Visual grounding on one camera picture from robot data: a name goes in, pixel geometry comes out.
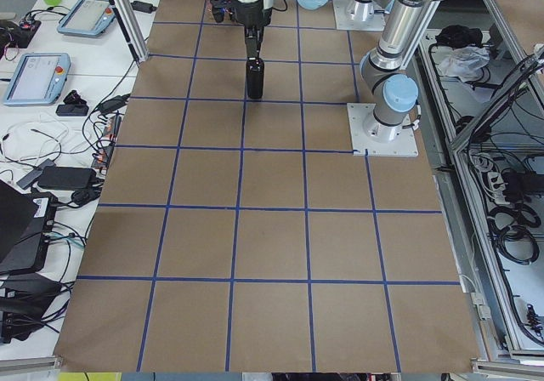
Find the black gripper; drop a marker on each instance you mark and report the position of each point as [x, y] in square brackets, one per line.
[252, 16]

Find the dark glass wine bottle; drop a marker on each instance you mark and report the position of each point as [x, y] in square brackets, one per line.
[255, 78]

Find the black power adapter brick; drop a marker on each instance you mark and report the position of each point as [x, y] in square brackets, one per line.
[143, 7]

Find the upper blue teach pendant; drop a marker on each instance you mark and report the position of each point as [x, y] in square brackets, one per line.
[87, 18]

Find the blue teach pendant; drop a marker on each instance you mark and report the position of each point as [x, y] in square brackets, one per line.
[38, 79]
[87, 18]

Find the black small stand device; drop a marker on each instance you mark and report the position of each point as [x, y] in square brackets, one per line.
[74, 105]

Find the crumpled white cloth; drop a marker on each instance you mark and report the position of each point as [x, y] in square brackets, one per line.
[464, 63]

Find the lower blue teach pendant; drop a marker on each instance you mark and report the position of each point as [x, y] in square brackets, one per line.
[38, 79]

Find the large black power brick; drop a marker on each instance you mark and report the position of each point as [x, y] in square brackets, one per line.
[65, 178]

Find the black electronics box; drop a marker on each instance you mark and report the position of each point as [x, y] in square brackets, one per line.
[29, 253]

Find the black laptop computer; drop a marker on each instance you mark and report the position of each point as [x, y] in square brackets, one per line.
[17, 212]

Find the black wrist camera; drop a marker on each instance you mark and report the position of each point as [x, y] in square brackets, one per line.
[222, 9]

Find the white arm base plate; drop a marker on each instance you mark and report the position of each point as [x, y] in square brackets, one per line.
[344, 23]
[370, 138]

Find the aluminium frame post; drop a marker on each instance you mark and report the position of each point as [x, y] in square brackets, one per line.
[130, 29]

